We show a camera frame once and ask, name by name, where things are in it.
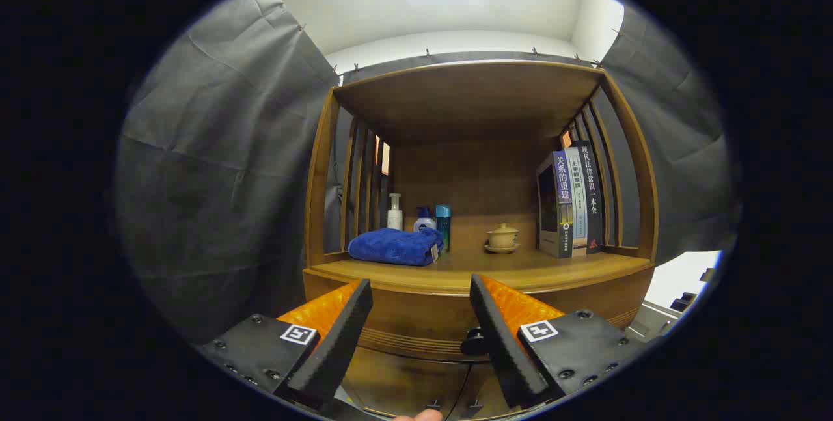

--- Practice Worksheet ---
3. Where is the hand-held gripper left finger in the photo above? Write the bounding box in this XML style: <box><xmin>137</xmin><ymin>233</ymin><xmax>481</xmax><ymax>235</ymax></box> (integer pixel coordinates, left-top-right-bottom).
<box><xmin>195</xmin><ymin>279</ymin><xmax>374</xmax><ymax>412</ymax></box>

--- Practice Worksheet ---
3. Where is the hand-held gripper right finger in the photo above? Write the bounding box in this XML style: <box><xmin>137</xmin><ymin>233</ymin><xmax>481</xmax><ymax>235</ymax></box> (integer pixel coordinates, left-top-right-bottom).
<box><xmin>470</xmin><ymin>274</ymin><xmax>651</xmax><ymax>410</ymax></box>

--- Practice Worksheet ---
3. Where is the wooden countertop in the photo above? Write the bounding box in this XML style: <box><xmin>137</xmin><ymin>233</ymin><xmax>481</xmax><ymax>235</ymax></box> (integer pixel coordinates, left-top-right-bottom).
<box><xmin>305</xmin><ymin>249</ymin><xmax>655</xmax><ymax>295</ymax></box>

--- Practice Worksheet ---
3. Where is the white cabinet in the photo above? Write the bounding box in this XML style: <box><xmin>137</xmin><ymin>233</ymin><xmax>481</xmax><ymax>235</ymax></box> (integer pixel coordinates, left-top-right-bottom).
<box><xmin>643</xmin><ymin>250</ymin><xmax>723</xmax><ymax>311</ymax></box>

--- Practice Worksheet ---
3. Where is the wooden cabinet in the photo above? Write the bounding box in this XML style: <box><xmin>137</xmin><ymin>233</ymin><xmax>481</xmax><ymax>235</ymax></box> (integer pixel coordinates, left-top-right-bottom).
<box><xmin>303</xmin><ymin>60</ymin><xmax>659</xmax><ymax>420</ymax></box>

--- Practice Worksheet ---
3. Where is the tan lidded tea cup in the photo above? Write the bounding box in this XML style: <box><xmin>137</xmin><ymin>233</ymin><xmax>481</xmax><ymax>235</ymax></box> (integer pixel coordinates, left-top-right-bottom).
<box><xmin>488</xmin><ymin>223</ymin><xmax>519</xmax><ymax>249</ymax></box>

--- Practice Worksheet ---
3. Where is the blue folded towel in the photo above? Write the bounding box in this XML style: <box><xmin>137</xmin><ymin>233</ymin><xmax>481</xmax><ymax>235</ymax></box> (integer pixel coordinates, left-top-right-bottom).
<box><xmin>348</xmin><ymin>228</ymin><xmax>445</xmax><ymax>267</ymax></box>

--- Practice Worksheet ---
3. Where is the tall blue bottle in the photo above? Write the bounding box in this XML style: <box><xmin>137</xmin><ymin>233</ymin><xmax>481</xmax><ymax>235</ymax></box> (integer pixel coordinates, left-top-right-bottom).
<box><xmin>435</xmin><ymin>204</ymin><xmax>452</xmax><ymax>251</ymax></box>

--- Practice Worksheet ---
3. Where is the book with pale spine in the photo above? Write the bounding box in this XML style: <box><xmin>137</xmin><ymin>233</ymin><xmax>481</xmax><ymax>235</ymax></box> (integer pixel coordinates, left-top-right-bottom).
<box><xmin>565</xmin><ymin>146</ymin><xmax>588</xmax><ymax>257</ymax></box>

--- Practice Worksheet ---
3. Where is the book with blue spine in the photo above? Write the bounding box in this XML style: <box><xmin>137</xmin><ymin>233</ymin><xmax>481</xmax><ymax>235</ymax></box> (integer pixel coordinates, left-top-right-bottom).
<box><xmin>537</xmin><ymin>151</ymin><xmax>575</xmax><ymax>259</ymax></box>

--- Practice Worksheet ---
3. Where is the book with black spine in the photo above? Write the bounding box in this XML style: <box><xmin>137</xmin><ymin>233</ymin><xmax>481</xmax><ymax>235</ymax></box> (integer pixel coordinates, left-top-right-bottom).
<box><xmin>573</xmin><ymin>141</ymin><xmax>604</xmax><ymax>254</ymax></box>

